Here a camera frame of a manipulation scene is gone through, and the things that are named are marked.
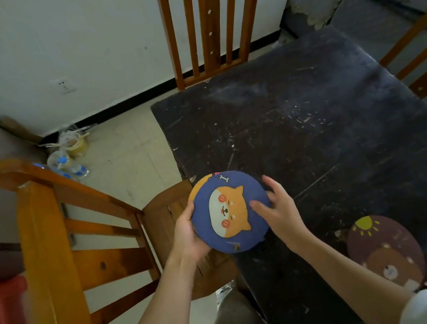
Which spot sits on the person's left hand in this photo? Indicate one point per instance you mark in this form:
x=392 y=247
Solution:
x=185 y=238

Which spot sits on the person's right hand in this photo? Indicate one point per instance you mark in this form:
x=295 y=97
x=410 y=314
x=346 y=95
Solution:
x=285 y=219

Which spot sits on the person's right thumb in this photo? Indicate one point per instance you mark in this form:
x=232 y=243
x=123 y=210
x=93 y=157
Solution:
x=261 y=208

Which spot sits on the person's left thumb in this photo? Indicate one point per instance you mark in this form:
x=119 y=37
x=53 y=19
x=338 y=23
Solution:
x=187 y=212

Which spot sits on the orange round coaster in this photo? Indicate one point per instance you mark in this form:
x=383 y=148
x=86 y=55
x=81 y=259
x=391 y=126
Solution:
x=198 y=186

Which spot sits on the blue round dog coaster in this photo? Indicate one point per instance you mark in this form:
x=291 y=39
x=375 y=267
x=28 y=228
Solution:
x=230 y=213

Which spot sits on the person's right forearm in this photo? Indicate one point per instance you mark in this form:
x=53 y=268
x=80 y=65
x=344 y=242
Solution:
x=352 y=279

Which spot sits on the person's left forearm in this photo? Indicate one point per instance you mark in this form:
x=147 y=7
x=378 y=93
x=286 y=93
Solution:
x=161 y=314

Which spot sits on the silver foil wrapper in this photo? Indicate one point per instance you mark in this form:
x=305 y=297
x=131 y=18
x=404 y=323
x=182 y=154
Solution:
x=224 y=292

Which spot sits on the person's grey trousers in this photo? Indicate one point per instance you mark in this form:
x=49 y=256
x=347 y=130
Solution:
x=236 y=323

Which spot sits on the yellow paper cup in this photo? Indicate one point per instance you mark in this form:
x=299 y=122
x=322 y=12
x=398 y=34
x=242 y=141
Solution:
x=76 y=144

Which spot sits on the clear plastic water bottle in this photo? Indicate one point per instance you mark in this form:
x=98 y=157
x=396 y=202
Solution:
x=65 y=165

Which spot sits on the wooden chair with curved backrest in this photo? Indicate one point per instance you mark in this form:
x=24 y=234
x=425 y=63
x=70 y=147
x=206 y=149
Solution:
x=52 y=254

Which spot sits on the wooden chair with slatted back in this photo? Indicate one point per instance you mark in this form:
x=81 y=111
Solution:
x=211 y=21

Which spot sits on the white wall socket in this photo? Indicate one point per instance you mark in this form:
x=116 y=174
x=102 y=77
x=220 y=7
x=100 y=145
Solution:
x=63 y=85

